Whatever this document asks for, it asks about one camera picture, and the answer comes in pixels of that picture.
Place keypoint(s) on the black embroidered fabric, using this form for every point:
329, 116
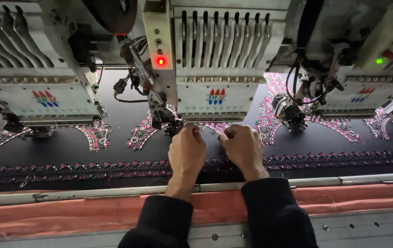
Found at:
79, 151

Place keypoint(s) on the person's left fingers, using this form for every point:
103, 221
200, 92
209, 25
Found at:
193, 128

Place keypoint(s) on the metal frame rail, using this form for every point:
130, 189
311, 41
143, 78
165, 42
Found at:
79, 194

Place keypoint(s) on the grey machine table edge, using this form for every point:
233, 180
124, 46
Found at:
354, 229

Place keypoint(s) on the dark sequin reel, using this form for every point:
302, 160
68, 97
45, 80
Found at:
112, 15

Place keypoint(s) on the person's right fingers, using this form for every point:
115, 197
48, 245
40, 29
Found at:
232, 132

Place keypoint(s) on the person's left hand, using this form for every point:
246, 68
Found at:
186, 148

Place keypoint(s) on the white embroidery machine head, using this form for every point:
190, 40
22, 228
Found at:
213, 62
365, 58
38, 62

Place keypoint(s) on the person's right hand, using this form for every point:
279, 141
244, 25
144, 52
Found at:
243, 148

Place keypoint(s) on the orange cloth strip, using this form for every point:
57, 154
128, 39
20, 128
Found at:
62, 217

